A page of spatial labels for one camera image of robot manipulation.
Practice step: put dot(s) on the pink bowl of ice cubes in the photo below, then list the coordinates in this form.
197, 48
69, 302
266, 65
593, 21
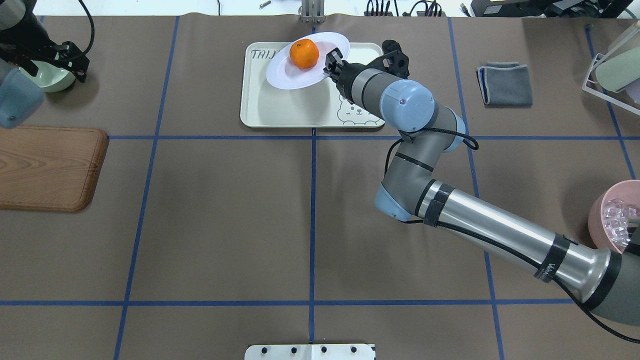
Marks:
614, 216

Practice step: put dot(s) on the folded grey cloth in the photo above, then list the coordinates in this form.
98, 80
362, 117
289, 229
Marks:
505, 84

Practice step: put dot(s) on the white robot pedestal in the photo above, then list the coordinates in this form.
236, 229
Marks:
340, 351

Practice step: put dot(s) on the green ceramic bowl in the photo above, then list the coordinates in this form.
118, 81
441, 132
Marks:
50, 78

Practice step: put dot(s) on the white wire cup rack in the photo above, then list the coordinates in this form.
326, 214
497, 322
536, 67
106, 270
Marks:
627, 40

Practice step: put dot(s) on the cream bear serving tray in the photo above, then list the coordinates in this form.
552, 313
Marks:
316, 106

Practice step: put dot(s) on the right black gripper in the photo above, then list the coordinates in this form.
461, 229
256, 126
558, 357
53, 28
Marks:
342, 75

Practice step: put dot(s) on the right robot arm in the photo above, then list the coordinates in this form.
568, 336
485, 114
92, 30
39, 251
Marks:
603, 283

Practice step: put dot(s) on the purple plastic cup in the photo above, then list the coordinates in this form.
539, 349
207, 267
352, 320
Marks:
632, 90

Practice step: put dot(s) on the orange fruit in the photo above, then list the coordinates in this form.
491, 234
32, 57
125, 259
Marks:
304, 53

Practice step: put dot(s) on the white round plate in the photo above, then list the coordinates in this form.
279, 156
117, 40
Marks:
283, 73

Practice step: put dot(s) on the brown wooden tray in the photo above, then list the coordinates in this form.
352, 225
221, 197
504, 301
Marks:
50, 168

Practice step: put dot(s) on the aluminium frame post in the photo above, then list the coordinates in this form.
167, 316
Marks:
312, 12

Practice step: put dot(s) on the green plastic cup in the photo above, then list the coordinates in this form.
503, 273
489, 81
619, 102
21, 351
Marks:
616, 73

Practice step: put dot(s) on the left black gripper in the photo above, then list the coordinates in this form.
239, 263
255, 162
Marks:
31, 51

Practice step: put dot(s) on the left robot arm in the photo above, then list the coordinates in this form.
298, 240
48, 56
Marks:
19, 96

